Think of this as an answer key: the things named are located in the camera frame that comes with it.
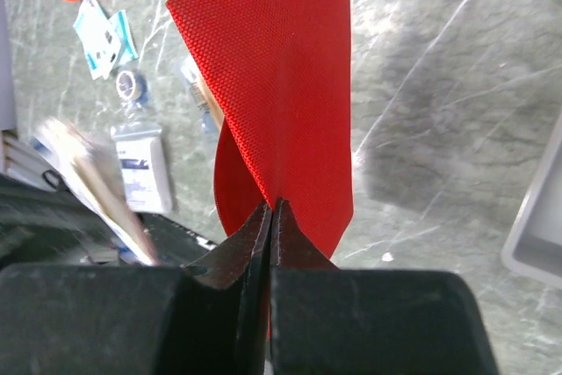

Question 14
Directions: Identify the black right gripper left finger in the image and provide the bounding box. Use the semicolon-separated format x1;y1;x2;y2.
1;204;270;374

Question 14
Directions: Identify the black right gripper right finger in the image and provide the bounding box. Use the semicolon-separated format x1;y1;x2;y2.
270;200;499;374

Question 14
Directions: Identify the medical tape roll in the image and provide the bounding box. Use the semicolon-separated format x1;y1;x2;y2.
116;70;148;105

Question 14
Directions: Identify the red first aid kit pouch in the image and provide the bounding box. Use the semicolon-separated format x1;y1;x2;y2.
166;0;353;256

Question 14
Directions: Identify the white gauze pad packet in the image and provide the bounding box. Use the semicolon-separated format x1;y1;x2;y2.
111;120;174;214

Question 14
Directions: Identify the grey plastic tray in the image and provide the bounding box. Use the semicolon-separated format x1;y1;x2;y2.
501;120;561;288

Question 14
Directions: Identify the bag of cotton swabs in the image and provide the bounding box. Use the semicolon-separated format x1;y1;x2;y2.
178;56;224;133

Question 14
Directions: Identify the teal striped wipe packet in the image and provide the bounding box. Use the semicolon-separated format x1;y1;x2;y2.
73;0;138;80

